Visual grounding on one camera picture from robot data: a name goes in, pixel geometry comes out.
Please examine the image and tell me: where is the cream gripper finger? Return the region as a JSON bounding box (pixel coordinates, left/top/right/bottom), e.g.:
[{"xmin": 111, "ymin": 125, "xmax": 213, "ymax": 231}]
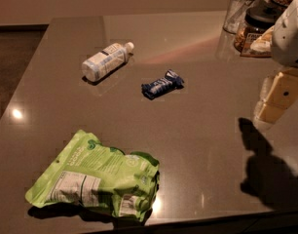
[
  {"xmin": 254, "ymin": 76, "xmax": 274, "ymax": 115},
  {"xmin": 254, "ymin": 69, "xmax": 298, "ymax": 124}
]

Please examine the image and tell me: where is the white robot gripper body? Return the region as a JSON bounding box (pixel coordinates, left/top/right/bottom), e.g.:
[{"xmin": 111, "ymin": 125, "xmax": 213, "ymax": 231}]
[{"xmin": 271, "ymin": 0, "xmax": 298, "ymax": 68}]

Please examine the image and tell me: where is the green rice chip bag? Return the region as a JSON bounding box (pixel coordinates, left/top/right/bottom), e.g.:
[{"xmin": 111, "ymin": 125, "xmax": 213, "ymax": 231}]
[{"xmin": 25, "ymin": 130, "xmax": 159, "ymax": 222}]

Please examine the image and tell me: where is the blue rxbar blueberry bar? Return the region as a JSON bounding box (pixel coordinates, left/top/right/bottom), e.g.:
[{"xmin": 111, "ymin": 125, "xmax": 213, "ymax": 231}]
[{"xmin": 141, "ymin": 69, "xmax": 184, "ymax": 99}]

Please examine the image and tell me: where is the glass jar with black lid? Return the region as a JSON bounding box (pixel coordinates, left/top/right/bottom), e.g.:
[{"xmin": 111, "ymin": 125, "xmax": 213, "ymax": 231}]
[{"xmin": 234, "ymin": 4, "xmax": 281, "ymax": 58}]

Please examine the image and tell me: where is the clear plastic measuring cup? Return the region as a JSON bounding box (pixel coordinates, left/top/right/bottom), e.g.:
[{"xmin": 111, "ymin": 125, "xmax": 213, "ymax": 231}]
[{"xmin": 223, "ymin": 0, "xmax": 259, "ymax": 34}]

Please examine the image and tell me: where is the clear plastic water bottle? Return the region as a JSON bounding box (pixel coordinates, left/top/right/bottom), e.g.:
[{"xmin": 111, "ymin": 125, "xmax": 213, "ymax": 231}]
[{"xmin": 81, "ymin": 42, "xmax": 134, "ymax": 82}]

